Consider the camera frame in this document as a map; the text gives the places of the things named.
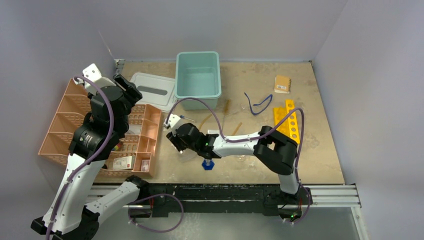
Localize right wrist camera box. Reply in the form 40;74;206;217
163;114;183;131

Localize peach plastic file organizer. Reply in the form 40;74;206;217
38;78;163;178

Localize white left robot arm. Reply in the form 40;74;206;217
30;74;149;240

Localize small card box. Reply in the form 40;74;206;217
140;159;150;173

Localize yellow test tube rack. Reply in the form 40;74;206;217
272;99;302;145

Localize blue rubber band loop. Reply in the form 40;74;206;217
244;92;273;116

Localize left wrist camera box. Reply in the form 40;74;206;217
82;63;116;95

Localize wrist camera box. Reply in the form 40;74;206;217
82;63;116;95
163;114;183;131

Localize white plastic bin lid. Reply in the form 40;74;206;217
130;72;177;113

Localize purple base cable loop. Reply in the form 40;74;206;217
127;193;184;234

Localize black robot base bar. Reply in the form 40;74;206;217
126;175;313;222

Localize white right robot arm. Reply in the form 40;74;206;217
163;121;303;204

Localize graduated cylinder blue base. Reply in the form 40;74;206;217
201;159;215;171

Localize clear acrylic test tube rack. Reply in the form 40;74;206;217
177;149;197;163

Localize mint green plastic bin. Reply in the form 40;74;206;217
174;51;222;109

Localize wire test tube brush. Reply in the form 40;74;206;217
221;98;231;130

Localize coloured marker pens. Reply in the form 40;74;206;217
111;142;123;152

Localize small white plastic packet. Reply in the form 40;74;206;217
207;129;220;135

